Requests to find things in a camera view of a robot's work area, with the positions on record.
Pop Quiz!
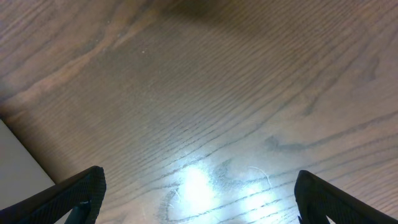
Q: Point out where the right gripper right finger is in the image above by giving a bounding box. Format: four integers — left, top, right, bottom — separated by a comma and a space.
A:
294, 170, 397, 224

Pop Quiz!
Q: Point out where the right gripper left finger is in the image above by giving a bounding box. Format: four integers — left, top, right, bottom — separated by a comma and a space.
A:
1, 166, 106, 224

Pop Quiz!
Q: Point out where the white cardboard box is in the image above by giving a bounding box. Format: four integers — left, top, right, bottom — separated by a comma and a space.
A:
1, 122, 55, 214

